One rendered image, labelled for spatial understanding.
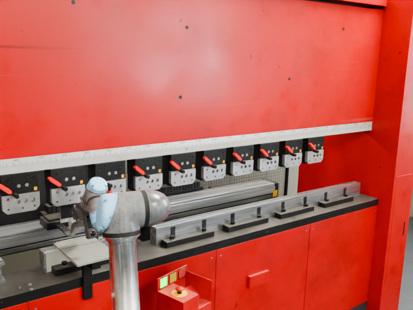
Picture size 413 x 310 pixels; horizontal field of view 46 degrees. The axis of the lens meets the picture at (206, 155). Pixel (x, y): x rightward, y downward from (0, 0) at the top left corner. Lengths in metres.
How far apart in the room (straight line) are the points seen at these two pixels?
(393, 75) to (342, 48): 0.44
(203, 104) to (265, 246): 0.91
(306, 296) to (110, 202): 2.03
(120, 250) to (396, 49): 2.46
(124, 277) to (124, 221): 0.17
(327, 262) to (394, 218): 0.60
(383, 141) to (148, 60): 1.85
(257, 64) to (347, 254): 1.49
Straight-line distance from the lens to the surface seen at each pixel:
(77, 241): 2.27
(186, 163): 2.46
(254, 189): 3.21
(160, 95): 2.32
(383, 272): 3.73
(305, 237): 3.08
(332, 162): 3.79
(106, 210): 1.48
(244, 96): 2.64
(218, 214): 2.69
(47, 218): 2.48
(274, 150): 2.85
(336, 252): 3.37
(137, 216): 1.50
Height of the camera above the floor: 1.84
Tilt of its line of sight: 12 degrees down
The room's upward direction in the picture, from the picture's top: 2 degrees clockwise
